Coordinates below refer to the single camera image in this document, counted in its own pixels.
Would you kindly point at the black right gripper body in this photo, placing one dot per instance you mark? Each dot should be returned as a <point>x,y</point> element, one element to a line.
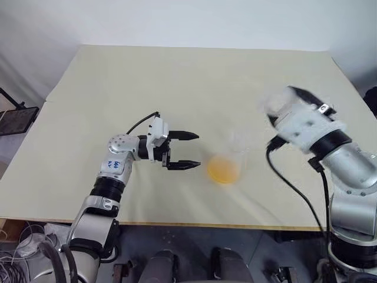
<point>329,113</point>

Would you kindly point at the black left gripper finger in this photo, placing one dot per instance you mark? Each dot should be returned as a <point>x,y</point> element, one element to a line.
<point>182,164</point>
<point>184,135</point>

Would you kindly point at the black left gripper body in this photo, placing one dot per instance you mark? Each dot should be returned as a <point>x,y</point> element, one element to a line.
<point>163,153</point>

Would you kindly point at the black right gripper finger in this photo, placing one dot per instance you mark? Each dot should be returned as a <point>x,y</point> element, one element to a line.
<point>304,95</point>
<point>272,120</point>

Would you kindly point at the orange liquid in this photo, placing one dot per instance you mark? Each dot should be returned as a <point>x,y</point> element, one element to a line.
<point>222,169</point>

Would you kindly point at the small clear plastic cup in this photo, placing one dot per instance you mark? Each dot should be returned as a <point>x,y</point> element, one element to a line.
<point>238,144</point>

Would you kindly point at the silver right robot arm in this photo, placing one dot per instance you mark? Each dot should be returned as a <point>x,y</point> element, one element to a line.
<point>350,165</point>

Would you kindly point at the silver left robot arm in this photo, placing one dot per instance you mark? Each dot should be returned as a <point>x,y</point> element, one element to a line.
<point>117,144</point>

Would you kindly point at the black object beside table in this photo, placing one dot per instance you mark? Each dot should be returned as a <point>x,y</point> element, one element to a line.
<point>371,100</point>

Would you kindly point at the cream tablecloth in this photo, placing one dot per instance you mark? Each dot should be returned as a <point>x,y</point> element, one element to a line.
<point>176,88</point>

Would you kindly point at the dark grey rounded shape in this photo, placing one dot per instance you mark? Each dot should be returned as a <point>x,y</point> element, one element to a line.
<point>163,266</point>
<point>232,265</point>

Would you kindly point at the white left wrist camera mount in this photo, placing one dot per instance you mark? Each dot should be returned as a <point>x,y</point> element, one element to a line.
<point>157,129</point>

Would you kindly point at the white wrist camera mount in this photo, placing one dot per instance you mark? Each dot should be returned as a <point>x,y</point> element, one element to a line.
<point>303,129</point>
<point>157,129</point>

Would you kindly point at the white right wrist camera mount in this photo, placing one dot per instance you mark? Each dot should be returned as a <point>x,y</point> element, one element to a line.
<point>303,129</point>

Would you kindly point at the black metal frame bar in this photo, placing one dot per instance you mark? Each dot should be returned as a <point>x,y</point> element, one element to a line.
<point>10,98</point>

